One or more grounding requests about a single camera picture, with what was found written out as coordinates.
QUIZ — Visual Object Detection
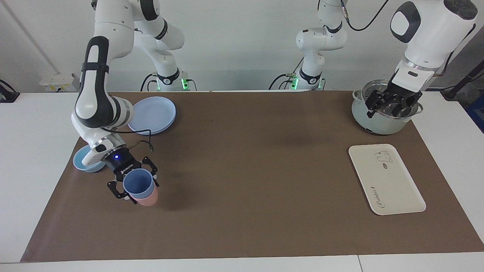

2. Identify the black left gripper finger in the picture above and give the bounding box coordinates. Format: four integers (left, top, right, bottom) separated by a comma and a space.
366, 90, 392, 118
392, 96, 421, 117

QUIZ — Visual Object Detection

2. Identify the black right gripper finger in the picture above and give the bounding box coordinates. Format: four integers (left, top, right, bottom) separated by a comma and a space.
107, 178, 137, 205
142, 156, 160, 187

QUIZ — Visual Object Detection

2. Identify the blue ribbed cup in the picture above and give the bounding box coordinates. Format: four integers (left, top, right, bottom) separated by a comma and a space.
123, 168, 155, 199

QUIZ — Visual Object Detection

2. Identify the pink cup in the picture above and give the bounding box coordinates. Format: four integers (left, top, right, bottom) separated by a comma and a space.
130, 186, 158, 207

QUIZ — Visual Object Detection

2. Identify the cream rabbit print tray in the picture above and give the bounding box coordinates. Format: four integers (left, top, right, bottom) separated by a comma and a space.
348, 144, 427, 216

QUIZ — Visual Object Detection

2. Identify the glass pot lid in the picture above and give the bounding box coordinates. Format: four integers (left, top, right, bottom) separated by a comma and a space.
361, 80, 420, 122

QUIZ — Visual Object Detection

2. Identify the pale green cooking pot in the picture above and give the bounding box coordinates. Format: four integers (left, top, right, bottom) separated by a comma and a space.
352, 79, 424, 135

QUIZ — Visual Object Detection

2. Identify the light blue bowl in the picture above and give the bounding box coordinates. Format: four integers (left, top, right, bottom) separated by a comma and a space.
73, 145, 107, 173

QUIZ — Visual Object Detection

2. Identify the blue plate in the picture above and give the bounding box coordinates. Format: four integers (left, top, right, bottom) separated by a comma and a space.
127, 96, 177, 135

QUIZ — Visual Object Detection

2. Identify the black slanted stand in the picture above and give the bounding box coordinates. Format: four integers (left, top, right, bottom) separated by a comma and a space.
441, 60, 484, 100

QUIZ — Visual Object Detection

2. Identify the blue crate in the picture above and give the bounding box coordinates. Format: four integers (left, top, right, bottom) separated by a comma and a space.
466, 94, 484, 133

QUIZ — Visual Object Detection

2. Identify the brown table mat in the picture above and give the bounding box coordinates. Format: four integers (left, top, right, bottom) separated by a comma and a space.
21, 91, 484, 263

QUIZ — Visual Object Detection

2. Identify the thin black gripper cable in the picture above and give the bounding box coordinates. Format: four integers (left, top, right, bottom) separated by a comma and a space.
101, 127, 154, 152

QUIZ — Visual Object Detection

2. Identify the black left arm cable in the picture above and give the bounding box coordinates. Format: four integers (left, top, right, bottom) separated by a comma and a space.
340, 0, 390, 32

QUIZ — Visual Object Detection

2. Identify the black right base cable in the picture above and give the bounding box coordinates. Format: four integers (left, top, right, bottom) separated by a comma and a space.
140, 73, 158, 92

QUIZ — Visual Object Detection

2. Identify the black base cable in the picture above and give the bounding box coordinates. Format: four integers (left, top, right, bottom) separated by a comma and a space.
268, 57, 305, 90
140, 73, 158, 92

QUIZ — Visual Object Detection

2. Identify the black left base cable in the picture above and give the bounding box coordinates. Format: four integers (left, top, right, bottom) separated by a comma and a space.
268, 57, 305, 90

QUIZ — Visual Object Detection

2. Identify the white wall socket box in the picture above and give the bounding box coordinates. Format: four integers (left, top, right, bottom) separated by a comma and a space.
39, 73, 82, 92

